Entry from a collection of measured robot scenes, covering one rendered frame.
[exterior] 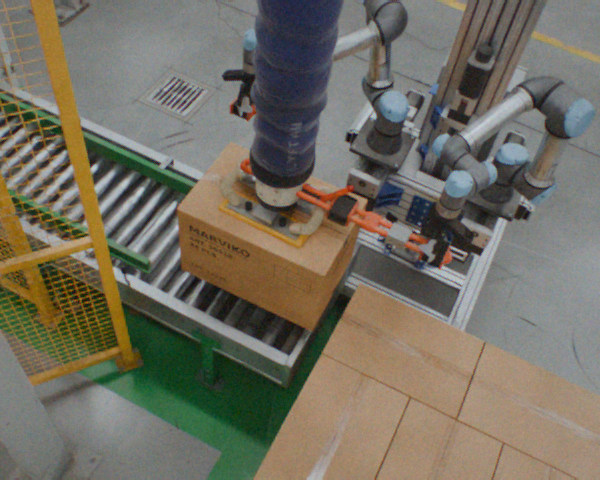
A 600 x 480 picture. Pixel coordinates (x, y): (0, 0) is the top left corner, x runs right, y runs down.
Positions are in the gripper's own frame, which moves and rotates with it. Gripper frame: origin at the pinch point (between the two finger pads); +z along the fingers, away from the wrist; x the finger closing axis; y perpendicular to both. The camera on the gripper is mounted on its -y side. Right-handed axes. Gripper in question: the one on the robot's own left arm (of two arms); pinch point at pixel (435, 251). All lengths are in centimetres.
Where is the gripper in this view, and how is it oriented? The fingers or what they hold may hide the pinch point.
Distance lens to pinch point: 225.0
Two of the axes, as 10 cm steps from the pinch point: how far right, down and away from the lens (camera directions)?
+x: -4.5, 6.8, -5.8
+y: -8.9, -4.2, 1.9
